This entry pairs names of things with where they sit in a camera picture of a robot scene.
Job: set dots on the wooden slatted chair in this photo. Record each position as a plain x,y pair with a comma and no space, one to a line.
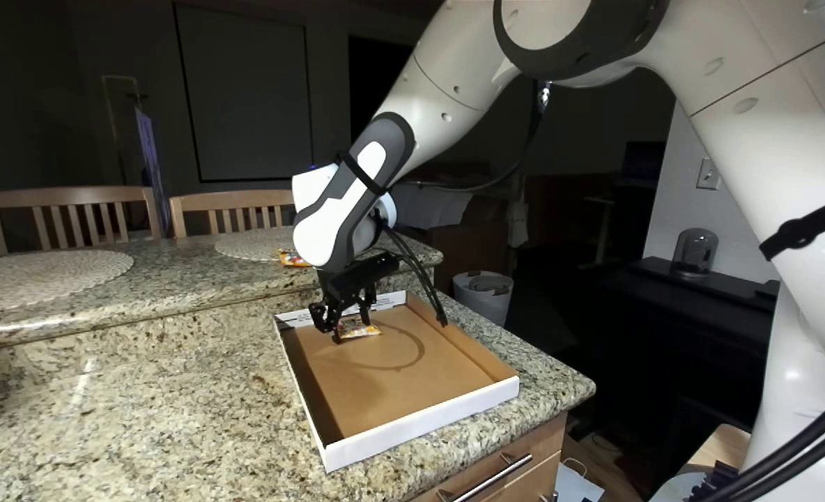
68,195
236,195

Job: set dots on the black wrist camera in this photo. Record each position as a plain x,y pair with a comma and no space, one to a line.
360,272

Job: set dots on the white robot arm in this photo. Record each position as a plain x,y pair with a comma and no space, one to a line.
783,141

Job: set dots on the large round woven placemat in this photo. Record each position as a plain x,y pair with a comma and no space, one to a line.
41,280

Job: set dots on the white paper sheet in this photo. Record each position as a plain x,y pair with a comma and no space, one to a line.
579,487

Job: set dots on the wooden base cabinet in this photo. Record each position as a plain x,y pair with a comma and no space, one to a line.
534,448

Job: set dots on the shallow cardboard box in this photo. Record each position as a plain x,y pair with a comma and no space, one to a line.
403,381

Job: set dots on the white trash bin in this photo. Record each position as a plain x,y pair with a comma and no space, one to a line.
482,293

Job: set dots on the brown cardboard box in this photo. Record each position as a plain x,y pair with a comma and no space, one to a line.
721,448

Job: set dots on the white light switch plate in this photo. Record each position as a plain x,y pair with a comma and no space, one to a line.
710,174

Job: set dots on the grey rounded appliance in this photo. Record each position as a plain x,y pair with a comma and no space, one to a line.
696,253

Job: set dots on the black low cabinet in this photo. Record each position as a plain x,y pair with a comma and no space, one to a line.
693,325

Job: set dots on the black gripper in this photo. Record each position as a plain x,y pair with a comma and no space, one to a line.
346,293

